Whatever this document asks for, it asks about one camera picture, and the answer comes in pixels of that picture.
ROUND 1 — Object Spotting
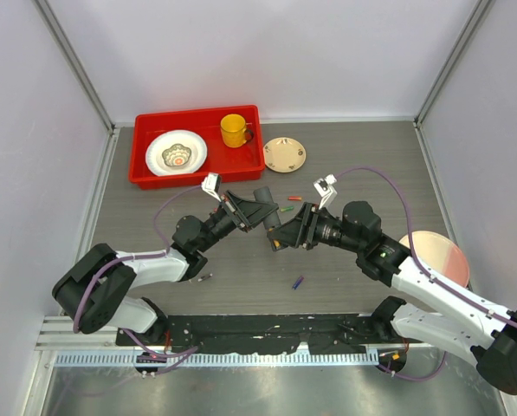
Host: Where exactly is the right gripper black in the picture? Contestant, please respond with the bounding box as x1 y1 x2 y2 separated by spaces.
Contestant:
268 202 364 253

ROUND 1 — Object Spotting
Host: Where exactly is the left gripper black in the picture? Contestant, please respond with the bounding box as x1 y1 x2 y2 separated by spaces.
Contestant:
196 191 277 253

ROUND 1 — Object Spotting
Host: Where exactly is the black remote control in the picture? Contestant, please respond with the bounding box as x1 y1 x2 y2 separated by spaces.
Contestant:
253 186 281 230

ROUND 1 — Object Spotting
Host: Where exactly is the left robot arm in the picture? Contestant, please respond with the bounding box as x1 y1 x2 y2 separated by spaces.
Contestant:
52 186 280 346

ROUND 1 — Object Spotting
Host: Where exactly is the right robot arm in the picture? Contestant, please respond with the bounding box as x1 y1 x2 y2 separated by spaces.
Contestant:
267 201 517 395

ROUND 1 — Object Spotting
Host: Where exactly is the beige floral saucer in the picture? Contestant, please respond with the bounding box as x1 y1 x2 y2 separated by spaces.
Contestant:
263 137 307 173

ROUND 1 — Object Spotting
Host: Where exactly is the yellow mug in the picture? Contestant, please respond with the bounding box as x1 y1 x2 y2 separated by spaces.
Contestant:
220 114 255 148

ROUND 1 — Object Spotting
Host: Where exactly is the white paper plate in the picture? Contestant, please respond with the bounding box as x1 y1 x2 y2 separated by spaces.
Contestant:
145 130 208 177

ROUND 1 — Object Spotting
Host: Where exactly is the red plastic tray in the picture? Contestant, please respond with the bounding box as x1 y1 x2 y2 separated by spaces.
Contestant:
128 105 265 190

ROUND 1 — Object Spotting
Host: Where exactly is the pink rimmed plate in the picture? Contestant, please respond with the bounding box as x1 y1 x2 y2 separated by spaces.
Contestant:
412 231 470 288

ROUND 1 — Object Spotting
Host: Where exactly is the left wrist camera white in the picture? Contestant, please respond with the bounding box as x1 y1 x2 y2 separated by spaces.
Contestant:
201 172 222 201

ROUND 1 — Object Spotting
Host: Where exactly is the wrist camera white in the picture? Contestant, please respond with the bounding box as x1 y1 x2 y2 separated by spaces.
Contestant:
313 174 338 209
201 172 222 201

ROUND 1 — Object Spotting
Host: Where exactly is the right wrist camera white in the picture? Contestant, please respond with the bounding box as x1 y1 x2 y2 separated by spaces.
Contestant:
313 174 338 209

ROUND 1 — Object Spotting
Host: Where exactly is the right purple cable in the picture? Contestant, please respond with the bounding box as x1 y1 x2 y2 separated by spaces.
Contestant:
335 166 517 382

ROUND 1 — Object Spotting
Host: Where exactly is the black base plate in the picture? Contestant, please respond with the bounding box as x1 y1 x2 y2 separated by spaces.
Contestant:
135 314 404 355

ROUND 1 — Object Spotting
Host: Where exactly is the white slotted cable duct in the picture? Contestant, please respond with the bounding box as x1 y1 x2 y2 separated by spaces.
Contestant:
54 349 379 367

